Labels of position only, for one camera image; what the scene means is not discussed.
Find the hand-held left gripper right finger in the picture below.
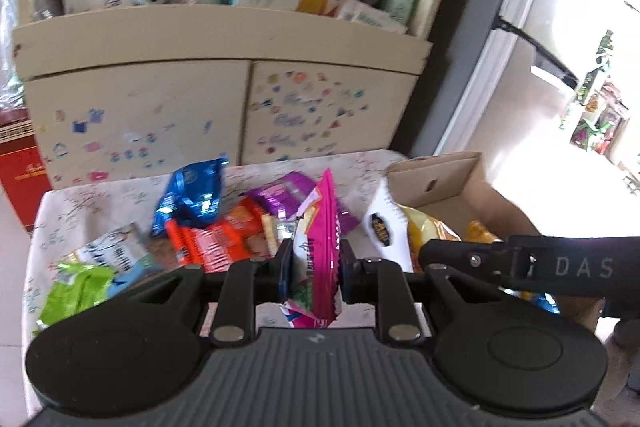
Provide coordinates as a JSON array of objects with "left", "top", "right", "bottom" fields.
[{"left": 336, "top": 241, "right": 501, "bottom": 343}]

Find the cream shelf cabinet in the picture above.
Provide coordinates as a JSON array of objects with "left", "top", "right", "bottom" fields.
[{"left": 12, "top": 0, "right": 473, "bottom": 192}]

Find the yellow chip bag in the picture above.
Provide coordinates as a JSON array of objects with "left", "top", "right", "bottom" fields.
[{"left": 400, "top": 204, "right": 503, "bottom": 275}]

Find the blue foil snack packet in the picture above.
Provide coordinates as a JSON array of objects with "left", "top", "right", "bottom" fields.
[
  {"left": 150, "top": 155, "right": 230, "bottom": 238},
  {"left": 520, "top": 292, "right": 561, "bottom": 315}
]

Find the orange red biscuit packet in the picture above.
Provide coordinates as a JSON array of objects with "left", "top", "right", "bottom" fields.
[{"left": 167, "top": 199, "right": 281, "bottom": 278}]

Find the red carton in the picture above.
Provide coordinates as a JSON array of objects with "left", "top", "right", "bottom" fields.
[{"left": 0, "top": 107, "right": 51, "bottom": 235}]

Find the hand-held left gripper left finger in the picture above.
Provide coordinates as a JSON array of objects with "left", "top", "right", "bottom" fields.
[{"left": 107, "top": 237, "right": 293, "bottom": 343}]

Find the light blue white snack packet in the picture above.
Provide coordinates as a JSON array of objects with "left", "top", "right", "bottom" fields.
[{"left": 70, "top": 224, "right": 166, "bottom": 288}]

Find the pink snack packet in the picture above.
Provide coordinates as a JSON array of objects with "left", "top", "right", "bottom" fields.
[{"left": 280, "top": 168, "right": 358, "bottom": 330}]

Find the clear plastic bag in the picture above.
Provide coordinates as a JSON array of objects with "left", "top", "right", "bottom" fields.
[{"left": 0, "top": 0, "right": 26, "bottom": 108}]

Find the purple snack packet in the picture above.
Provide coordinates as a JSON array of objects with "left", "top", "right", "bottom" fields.
[{"left": 240, "top": 172, "right": 358, "bottom": 238}]

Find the flat white box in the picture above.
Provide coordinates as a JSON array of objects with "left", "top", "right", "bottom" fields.
[{"left": 335, "top": 0, "right": 411, "bottom": 35}]

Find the cardboard box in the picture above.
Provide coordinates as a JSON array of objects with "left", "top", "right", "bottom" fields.
[{"left": 362, "top": 151, "right": 613, "bottom": 333}]

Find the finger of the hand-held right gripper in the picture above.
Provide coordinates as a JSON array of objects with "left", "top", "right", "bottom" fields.
[{"left": 419, "top": 238, "right": 511, "bottom": 280}]

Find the green snack packet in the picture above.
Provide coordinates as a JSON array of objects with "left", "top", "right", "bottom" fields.
[{"left": 37, "top": 259, "right": 116, "bottom": 328}]

